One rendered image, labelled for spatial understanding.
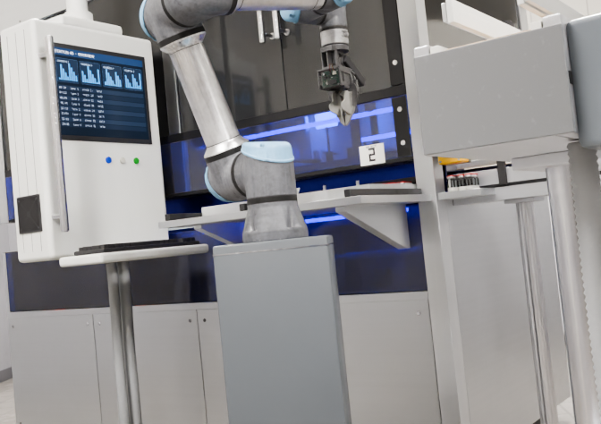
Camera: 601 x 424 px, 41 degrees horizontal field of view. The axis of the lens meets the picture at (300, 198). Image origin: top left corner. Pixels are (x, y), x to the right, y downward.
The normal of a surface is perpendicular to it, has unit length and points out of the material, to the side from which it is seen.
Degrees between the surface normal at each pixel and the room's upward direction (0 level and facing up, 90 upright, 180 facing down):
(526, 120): 90
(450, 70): 90
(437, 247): 90
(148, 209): 90
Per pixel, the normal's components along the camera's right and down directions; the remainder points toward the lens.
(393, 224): 0.81, -0.11
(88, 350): -0.57, 0.01
